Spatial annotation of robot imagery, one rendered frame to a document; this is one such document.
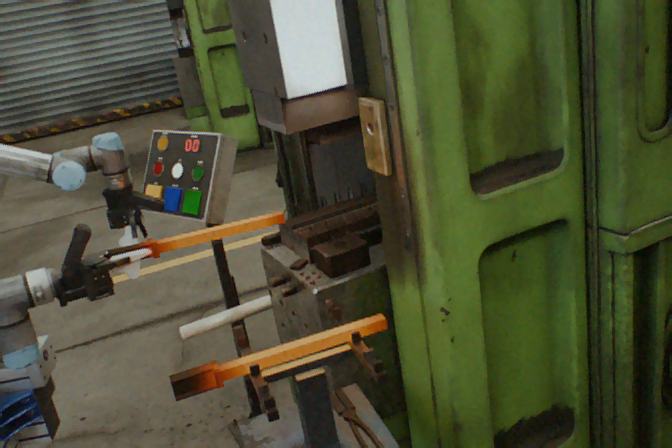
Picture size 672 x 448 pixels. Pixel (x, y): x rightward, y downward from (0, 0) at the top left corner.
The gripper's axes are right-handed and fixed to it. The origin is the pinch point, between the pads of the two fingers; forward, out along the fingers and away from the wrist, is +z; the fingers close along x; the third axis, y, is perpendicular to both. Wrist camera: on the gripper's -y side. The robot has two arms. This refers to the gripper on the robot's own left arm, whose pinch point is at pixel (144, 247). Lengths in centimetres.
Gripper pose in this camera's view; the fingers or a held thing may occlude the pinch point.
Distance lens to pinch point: 219.0
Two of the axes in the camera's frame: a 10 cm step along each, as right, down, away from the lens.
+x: 1.1, 3.5, -9.3
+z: 1.5, 9.2, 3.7
